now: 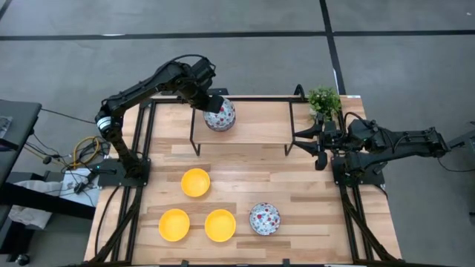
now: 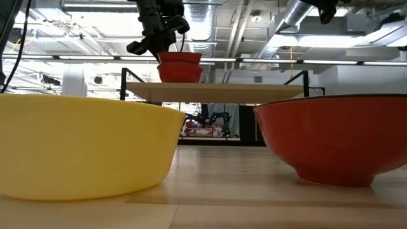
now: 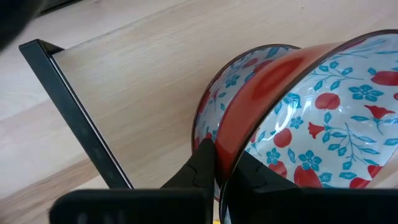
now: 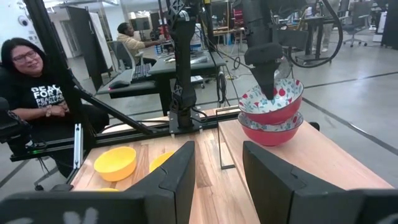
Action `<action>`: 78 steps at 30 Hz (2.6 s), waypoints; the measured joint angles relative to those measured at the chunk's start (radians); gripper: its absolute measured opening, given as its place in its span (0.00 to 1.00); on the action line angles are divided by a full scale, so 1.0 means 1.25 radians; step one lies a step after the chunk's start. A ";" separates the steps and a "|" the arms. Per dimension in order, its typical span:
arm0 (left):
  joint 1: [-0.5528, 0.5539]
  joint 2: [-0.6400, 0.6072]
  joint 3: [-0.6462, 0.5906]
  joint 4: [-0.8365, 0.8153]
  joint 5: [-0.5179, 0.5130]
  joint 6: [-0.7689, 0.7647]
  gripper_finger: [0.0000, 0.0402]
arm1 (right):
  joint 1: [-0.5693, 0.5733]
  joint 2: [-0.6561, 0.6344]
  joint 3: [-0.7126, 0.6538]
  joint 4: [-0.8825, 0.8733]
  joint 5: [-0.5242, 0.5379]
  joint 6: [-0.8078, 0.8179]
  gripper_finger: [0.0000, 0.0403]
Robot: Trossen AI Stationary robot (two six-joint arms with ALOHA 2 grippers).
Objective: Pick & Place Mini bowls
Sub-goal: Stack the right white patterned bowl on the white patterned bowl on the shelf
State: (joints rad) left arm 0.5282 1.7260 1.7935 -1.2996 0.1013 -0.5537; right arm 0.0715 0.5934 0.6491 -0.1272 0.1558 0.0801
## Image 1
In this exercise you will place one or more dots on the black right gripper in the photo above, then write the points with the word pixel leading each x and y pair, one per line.
pixel 322 141

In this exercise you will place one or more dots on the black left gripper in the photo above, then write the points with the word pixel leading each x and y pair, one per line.
pixel 215 104

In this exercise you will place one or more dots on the floral mini bowl red outside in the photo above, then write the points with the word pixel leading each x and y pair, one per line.
pixel 222 118
pixel 264 219
pixel 219 130

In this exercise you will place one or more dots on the yellow mini bowl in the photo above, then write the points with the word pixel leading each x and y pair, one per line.
pixel 174 224
pixel 195 182
pixel 220 225

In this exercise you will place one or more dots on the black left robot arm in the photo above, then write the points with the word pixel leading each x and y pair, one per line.
pixel 141 89

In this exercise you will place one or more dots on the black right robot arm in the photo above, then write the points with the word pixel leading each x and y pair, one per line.
pixel 401 142

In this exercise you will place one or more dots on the black bar-shaped device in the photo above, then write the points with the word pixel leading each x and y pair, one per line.
pixel 222 91

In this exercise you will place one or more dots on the small green potted plant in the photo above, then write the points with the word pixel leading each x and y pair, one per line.
pixel 324 102

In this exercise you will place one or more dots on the wooden shelf black metal legs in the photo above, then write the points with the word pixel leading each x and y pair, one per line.
pixel 259 126

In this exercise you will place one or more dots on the black table clamp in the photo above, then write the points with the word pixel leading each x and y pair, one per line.
pixel 285 262
pixel 184 263

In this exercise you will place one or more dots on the white printed paper sheet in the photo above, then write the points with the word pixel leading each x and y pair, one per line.
pixel 87 196

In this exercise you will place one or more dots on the black power adapter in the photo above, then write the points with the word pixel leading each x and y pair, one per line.
pixel 78 188

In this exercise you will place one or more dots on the black desk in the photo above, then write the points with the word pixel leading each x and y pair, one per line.
pixel 18 111

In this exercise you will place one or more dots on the black furniture beam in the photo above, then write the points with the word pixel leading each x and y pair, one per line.
pixel 44 202

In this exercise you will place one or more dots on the white crumpled cloth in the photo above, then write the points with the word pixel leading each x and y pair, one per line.
pixel 29 219

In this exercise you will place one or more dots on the black round caster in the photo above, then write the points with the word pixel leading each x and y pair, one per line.
pixel 22 259

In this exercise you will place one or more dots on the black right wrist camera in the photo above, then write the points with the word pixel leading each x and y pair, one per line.
pixel 330 128

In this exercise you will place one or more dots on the black metal rig frame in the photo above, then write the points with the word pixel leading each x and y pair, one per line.
pixel 259 98

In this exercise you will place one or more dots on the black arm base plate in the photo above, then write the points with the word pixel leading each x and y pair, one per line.
pixel 375 178
pixel 111 180

